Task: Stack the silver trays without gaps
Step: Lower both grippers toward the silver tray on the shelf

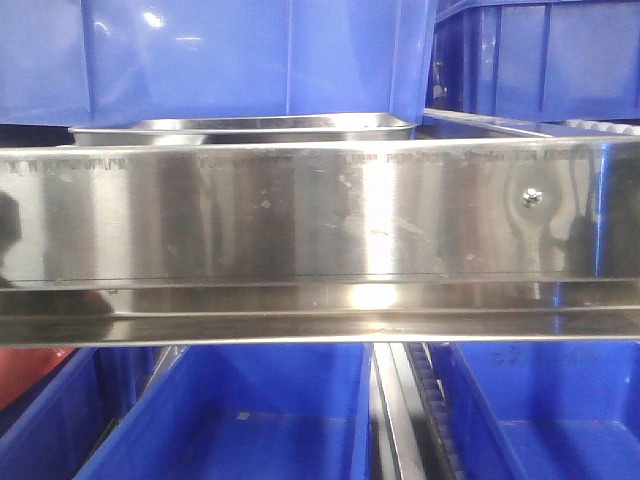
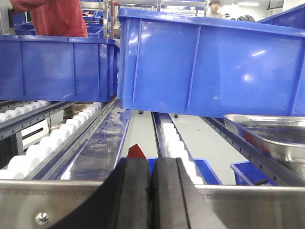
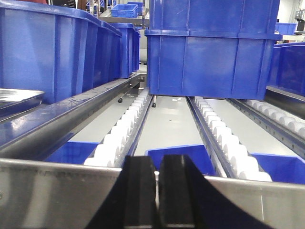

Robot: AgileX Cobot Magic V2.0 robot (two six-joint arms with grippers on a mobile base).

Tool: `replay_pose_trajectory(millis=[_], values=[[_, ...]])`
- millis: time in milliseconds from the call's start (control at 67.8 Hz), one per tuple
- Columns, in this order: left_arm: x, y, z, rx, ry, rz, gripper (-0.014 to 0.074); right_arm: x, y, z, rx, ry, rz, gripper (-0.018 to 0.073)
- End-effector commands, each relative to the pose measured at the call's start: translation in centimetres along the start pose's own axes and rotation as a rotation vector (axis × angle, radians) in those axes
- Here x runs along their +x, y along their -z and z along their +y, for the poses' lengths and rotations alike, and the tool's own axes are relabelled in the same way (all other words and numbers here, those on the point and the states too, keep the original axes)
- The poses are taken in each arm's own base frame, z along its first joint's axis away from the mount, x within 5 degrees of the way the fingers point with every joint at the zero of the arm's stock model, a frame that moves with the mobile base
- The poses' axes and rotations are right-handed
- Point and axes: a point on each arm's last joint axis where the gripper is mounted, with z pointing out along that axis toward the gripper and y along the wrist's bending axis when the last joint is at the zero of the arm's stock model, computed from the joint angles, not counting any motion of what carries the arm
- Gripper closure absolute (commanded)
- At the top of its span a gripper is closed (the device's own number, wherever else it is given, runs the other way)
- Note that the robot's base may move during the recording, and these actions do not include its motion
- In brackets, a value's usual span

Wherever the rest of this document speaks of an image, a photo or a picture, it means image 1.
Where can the small silver tray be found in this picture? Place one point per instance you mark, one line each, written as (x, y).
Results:
(353, 126)

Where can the lower right blue bin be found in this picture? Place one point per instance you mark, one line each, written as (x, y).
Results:
(542, 410)

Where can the upper left blue bin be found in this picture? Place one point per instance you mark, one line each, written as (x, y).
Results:
(81, 63)

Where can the rail screw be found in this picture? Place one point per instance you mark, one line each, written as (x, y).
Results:
(532, 197)

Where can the stainless steel shelf front rail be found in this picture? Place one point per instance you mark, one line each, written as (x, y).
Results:
(318, 242)

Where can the red object lower left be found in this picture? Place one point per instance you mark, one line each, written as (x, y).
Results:
(23, 368)

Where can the lower middle blue bin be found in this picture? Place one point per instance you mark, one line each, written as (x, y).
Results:
(273, 411)

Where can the lower left blue bin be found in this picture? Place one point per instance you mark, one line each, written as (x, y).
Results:
(52, 430)

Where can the blue bin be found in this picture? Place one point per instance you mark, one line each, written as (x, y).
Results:
(52, 430)
(273, 411)
(542, 410)
(545, 61)
(81, 63)

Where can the roller track rail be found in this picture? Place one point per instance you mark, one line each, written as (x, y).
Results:
(409, 433)

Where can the upper right blue bin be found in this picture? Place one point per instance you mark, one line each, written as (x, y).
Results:
(545, 61)

